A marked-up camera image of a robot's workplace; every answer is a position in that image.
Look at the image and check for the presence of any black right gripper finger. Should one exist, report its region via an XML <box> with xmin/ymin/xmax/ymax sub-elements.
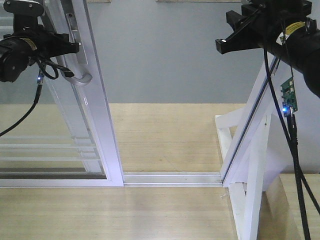
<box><xmin>226</xmin><ymin>10</ymin><xmax>255</xmax><ymax>31</ymax></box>
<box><xmin>215</xmin><ymin>24</ymin><xmax>263</xmax><ymax>54</ymax></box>

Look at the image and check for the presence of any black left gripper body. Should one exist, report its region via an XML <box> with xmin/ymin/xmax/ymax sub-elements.
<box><xmin>12</xmin><ymin>14</ymin><xmax>69</xmax><ymax>58</ymax></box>

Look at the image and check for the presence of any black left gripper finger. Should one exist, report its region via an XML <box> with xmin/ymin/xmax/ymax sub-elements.
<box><xmin>66</xmin><ymin>42</ymin><xmax>80</xmax><ymax>54</ymax></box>

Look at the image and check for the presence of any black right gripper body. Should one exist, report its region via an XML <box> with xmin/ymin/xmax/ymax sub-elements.
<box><xmin>241</xmin><ymin>0</ymin><xmax>313</xmax><ymax>49</ymax></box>

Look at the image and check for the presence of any grey metal door handle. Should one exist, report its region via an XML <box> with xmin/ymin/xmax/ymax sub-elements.
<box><xmin>56</xmin><ymin>44</ymin><xmax>93</xmax><ymax>87</ymax></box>

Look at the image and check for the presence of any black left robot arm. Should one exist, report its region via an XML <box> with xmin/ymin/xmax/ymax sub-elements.
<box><xmin>0</xmin><ymin>14</ymin><xmax>80</xmax><ymax>83</ymax></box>

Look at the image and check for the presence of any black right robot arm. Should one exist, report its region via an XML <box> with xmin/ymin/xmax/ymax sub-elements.
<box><xmin>215</xmin><ymin>0</ymin><xmax>320</xmax><ymax>96</ymax></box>

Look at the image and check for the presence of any aluminium floor door track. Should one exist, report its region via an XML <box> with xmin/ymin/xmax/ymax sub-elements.
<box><xmin>124</xmin><ymin>172</ymin><xmax>223</xmax><ymax>188</ymax></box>

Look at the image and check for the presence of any green circuit board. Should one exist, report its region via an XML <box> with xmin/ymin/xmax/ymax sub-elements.
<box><xmin>280</xmin><ymin>77</ymin><xmax>298</xmax><ymax>117</ymax></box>

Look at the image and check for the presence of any light wooden floor platform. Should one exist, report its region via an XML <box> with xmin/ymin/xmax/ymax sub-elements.
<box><xmin>0</xmin><ymin>103</ymin><xmax>242</xmax><ymax>240</ymax></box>

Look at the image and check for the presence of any white angled support brace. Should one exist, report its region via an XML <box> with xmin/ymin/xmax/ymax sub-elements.
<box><xmin>225</xmin><ymin>114</ymin><xmax>271</xmax><ymax>240</ymax></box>

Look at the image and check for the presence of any light wooden box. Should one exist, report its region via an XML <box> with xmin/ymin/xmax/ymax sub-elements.
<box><xmin>265</xmin><ymin>173</ymin><xmax>320</xmax><ymax>240</ymax></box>

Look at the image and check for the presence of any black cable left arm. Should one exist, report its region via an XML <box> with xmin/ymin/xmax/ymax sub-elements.
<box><xmin>0</xmin><ymin>56</ymin><xmax>75</xmax><ymax>137</ymax></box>

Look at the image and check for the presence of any white door frame post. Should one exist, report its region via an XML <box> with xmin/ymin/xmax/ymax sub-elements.
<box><xmin>215</xmin><ymin>64</ymin><xmax>276</xmax><ymax>188</ymax></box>

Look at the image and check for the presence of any black braided cable right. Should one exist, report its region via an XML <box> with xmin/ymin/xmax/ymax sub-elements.
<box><xmin>263</xmin><ymin>14</ymin><xmax>320</xmax><ymax>240</ymax></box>

